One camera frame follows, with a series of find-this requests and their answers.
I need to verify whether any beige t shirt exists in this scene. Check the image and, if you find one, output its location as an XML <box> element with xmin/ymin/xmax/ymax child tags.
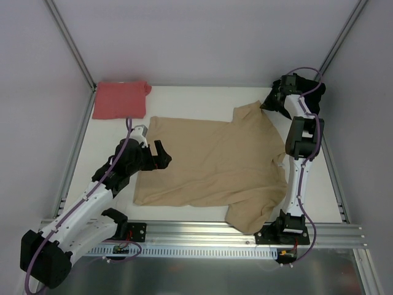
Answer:
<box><xmin>134</xmin><ymin>102</ymin><xmax>287</xmax><ymax>234</ymax></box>

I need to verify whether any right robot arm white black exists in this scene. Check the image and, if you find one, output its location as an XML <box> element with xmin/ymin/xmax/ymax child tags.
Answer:
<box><xmin>255</xmin><ymin>73</ymin><xmax>326</xmax><ymax>245</ymax></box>

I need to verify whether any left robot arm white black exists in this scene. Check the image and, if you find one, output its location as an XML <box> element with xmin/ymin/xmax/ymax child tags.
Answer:
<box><xmin>20</xmin><ymin>138</ymin><xmax>172</xmax><ymax>294</ymax></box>

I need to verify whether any black t shirt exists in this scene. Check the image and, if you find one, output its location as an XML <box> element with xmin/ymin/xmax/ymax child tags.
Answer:
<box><xmin>273</xmin><ymin>75</ymin><xmax>326</xmax><ymax>119</ymax></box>

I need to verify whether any folded pink t shirt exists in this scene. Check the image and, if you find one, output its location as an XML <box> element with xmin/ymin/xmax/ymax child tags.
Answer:
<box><xmin>92</xmin><ymin>81</ymin><xmax>152</xmax><ymax>120</ymax></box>

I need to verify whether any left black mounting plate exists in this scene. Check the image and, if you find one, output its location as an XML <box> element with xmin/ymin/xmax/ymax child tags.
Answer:
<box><xmin>126</xmin><ymin>222</ymin><xmax>147</xmax><ymax>243</ymax></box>

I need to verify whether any black mounting plate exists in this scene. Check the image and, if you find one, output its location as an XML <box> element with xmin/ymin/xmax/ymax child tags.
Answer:
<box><xmin>126</xmin><ymin>222</ymin><xmax>147</xmax><ymax>243</ymax></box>
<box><xmin>254</xmin><ymin>222</ymin><xmax>310</xmax><ymax>245</ymax></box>

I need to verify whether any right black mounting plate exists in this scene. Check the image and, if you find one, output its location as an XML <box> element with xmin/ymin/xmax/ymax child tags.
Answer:
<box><xmin>254</xmin><ymin>222</ymin><xmax>310</xmax><ymax>245</ymax></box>

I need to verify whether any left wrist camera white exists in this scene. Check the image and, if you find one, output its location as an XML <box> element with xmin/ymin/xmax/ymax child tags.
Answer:
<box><xmin>130</xmin><ymin>125</ymin><xmax>148</xmax><ymax>148</ymax></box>

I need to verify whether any white slotted cable duct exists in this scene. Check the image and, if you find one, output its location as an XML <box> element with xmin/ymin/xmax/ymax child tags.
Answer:
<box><xmin>86</xmin><ymin>244</ymin><xmax>278</xmax><ymax>260</ymax></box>

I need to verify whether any right aluminium frame post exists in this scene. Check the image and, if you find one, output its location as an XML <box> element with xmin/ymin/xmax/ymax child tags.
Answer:
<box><xmin>319</xmin><ymin>0</ymin><xmax>369</xmax><ymax>75</ymax></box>

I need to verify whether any aluminium frame post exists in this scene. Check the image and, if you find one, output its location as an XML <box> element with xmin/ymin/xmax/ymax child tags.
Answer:
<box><xmin>319</xmin><ymin>0</ymin><xmax>369</xmax><ymax>75</ymax></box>
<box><xmin>43</xmin><ymin>0</ymin><xmax>96</xmax><ymax>90</ymax></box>

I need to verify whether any left aluminium frame post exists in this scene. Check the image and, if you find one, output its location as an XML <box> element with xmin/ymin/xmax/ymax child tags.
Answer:
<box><xmin>43</xmin><ymin>0</ymin><xmax>96</xmax><ymax>90</ymax></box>

